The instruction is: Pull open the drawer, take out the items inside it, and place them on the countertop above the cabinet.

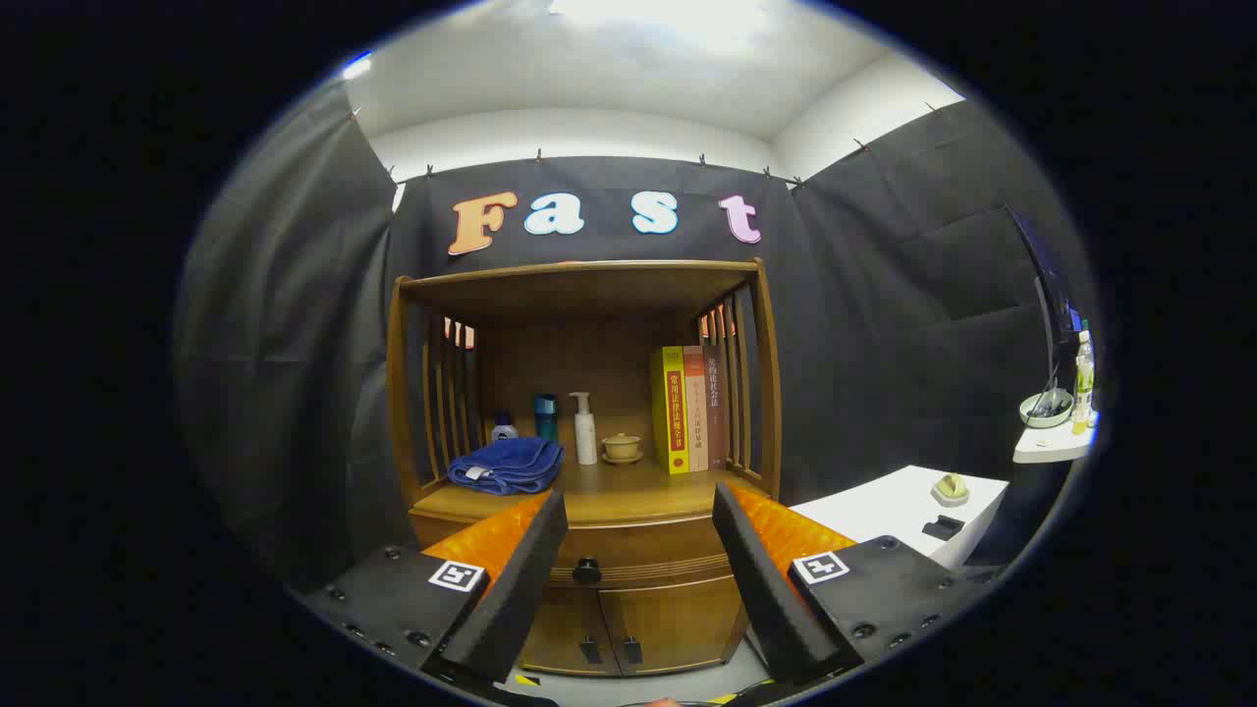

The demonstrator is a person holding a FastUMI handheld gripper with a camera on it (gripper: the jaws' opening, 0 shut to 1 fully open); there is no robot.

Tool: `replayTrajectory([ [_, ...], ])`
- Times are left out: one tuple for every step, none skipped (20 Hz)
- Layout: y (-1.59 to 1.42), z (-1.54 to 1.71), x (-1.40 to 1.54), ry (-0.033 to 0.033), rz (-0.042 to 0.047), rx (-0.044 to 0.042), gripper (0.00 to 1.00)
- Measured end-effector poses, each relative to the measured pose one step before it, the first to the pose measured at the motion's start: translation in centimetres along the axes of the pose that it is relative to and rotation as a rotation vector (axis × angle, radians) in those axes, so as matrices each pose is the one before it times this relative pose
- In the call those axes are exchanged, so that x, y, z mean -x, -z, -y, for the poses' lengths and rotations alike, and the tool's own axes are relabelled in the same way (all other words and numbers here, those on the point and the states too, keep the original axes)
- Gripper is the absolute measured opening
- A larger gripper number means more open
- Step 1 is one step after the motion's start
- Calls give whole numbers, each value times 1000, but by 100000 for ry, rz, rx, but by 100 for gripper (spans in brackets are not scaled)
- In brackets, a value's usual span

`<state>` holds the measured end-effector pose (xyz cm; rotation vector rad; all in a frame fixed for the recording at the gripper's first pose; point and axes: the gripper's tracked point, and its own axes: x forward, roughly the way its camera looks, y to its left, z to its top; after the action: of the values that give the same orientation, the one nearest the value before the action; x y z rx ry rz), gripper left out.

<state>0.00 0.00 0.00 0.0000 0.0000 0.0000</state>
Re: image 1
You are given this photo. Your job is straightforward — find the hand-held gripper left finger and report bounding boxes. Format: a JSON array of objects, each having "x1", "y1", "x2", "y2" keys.
[{"x1": 300, "y1": 489, "x2": 571, "y2": 688}]

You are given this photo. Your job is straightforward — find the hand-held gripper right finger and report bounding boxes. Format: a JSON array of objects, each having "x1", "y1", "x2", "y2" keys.
[{"x1": 712, "y1": 481, "x2": 998, "y2": 688}]

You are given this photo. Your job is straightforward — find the wooden drawer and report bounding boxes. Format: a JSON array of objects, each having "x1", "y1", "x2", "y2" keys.
[{"x1": 410, "y1": 513, "x2": 752, "y2": 590}]

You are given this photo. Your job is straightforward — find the white side cabinet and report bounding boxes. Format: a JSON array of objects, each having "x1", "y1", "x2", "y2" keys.
[{"x1": 786, "y1": 464, "x2": 1011, "y2": 572}]

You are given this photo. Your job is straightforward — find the wooden countertop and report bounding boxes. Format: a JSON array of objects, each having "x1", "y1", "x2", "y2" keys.
[{"x1": 408, "y1": 457, "x2": 772, "y2": 526}]

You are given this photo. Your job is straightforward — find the wooden cabinet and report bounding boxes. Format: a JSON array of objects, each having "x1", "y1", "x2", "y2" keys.
[{"x1": 386, "y1": 258, "x2": 784, "y2": 679}]

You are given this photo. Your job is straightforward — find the blue folded towel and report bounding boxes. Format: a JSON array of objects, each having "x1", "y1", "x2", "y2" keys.
[{"x1": 447, "y1": 436, "x2": 566, "y2": 496}]

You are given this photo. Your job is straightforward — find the white pump bottle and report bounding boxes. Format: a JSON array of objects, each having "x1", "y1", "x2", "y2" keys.
[{"x1": 570, "y1": 392, "x2": 599, "y2": 466}]

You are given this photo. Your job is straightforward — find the brown book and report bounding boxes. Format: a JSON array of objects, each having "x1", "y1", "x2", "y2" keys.
[{"x1": 703, "y1": 344, "x2": 730, "y2": 470}]

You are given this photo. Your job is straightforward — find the orange and beige book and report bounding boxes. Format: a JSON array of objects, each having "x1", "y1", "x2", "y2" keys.
[{"x1": 683, "y1": 345, "x2": 710, "y2": 473}]

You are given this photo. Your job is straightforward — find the yellow book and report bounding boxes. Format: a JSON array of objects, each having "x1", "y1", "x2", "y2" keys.
[{"x1": 650, "y1": 345, "x2": 691, "y2": 476}]

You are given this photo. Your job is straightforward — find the white shelf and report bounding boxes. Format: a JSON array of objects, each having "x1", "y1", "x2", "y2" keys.
[{"x1": 1012, "y1": 412, "x2": 1098, "y2": 464}]

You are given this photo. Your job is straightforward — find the pale green bowl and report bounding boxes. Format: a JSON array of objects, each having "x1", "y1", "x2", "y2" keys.
[{"x1": 1019, "y1": 389, "x2": 1074, "y2": 429}]

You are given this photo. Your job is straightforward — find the green drink bottle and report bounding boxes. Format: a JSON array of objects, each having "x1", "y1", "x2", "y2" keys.
[{"x1": 1072, "y1": 320, "x2": 1096, "y2": 425}]

